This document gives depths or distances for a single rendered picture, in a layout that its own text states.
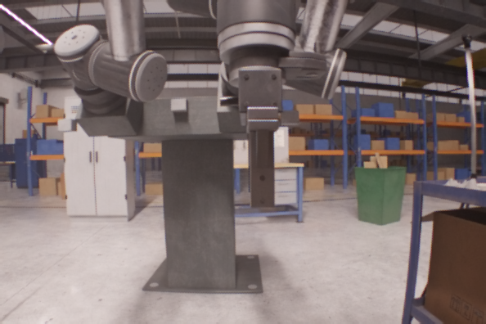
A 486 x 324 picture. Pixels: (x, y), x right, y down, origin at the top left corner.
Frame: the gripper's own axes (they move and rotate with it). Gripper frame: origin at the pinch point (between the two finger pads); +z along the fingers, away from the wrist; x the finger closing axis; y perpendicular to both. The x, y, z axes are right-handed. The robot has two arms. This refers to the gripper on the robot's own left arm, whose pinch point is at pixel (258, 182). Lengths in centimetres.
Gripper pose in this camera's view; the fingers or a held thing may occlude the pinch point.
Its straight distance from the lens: 37.9
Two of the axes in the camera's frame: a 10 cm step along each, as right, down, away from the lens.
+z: 0.1, 10.0, 0.3
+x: 0.0, 0.3, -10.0
